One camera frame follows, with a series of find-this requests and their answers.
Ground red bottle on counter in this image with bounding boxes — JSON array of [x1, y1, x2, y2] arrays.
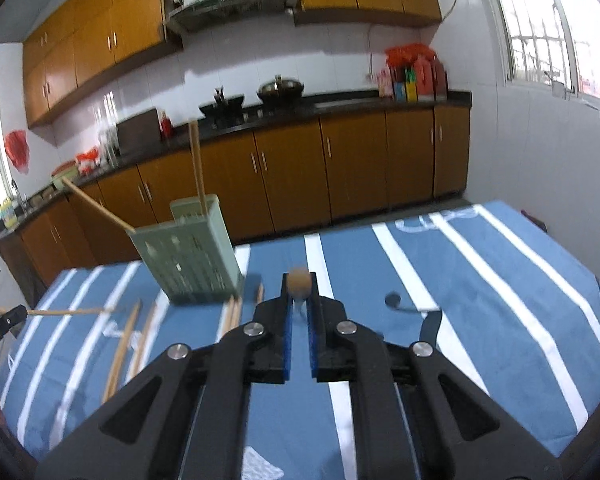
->
[[160, 115, 173, 139]]

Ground lower wooden kitchen cabinets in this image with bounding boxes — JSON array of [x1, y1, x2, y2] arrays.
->
[[0, 101, 470, 304]]

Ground red plastic bag on counter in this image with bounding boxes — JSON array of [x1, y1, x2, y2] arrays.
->
[[385, 42, 437, 70]]

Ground black wok with lid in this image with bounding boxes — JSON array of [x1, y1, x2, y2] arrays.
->
[[257, 75, 304, 107]]

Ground yellow dish soap bottle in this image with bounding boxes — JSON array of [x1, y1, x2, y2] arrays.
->
[[0, 200, 17, 229]]

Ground black stone countertop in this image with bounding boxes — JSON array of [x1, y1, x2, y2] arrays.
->
[[0, 91, 472, 249]]

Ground dark wooden cutting board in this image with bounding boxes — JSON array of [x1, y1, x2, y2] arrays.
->
[[117, 108, 161, 156]]

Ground blue white striped cloth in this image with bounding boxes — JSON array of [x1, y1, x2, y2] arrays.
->
[[0, 202, 600, 479]]

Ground green bowl red lid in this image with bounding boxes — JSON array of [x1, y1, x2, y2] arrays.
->
[[50, 160, 80, 190]]

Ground red oil jug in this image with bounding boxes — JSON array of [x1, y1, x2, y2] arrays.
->
[[414, 55, 434, 102]]

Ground black pot with utensils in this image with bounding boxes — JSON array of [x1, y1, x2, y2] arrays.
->
[[199, 87, 245, 119]]

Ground green plastic utensil holder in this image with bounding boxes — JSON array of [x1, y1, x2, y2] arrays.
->
[[129, 194, 244, 306]]

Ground black gas stove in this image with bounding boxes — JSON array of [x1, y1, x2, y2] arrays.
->
[[204, 105, 302, 129]]

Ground upper wooden wall cabinets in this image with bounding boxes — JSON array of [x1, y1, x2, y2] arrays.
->
[[23, 0, 442, 127]]

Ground wooden chopstick leaning from holder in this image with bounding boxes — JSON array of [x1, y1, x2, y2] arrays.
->
[[61, 177, 136, 233]]

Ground red bag hanging on wall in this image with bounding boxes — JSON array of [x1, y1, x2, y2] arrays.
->
[[4, 129, 30, 174]]

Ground wooden chopstick upright in holder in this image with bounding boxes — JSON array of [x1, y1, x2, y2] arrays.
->
[[188, 120, 208, 216]]

